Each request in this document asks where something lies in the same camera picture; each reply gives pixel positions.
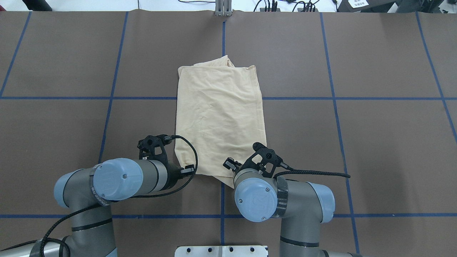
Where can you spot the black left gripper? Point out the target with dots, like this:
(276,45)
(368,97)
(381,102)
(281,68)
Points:
(174,174)

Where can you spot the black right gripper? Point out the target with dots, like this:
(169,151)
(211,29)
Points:
(230,165)

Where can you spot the beige long-sleeve graphic shirt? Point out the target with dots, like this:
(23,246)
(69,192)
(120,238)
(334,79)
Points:
(220,112)

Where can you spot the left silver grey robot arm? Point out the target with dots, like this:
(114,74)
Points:
(87,231)

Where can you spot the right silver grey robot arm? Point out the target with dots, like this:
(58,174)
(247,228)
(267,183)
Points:
(262,192)

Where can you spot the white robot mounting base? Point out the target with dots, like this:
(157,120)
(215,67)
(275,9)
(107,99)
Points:
(222,251)

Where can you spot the brown table mat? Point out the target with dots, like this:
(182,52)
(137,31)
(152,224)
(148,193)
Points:
(370,94)

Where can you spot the aluminium frame post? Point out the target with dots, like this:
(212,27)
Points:
(223,8)

